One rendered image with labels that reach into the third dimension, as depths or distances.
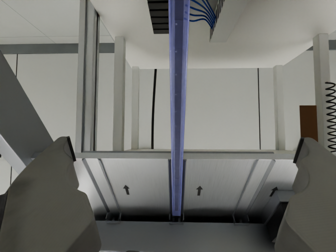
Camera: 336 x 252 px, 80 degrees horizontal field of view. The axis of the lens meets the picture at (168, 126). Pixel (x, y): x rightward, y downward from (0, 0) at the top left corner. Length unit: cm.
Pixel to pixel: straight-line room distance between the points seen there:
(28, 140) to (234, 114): 187
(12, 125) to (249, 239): 37
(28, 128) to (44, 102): 205
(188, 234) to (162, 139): 161
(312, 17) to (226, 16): 27
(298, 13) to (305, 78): 171
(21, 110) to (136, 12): 41
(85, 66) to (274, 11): 51
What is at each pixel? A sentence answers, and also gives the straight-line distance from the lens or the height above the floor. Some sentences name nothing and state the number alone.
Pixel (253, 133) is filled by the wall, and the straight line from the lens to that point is 208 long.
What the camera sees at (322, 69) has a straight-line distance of 81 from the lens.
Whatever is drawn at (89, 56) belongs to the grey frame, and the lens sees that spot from 58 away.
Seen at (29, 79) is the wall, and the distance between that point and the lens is 250.
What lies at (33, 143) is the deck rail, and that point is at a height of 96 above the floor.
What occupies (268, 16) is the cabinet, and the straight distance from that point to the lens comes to 68.
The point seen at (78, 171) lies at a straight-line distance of 31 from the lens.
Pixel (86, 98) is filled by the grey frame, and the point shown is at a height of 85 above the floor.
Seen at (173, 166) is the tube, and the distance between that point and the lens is 25.
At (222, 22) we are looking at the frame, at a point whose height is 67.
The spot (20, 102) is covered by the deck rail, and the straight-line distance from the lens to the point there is 30.
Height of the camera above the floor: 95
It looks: 4 degrees down
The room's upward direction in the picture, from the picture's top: 180 degrees counter-clockwise
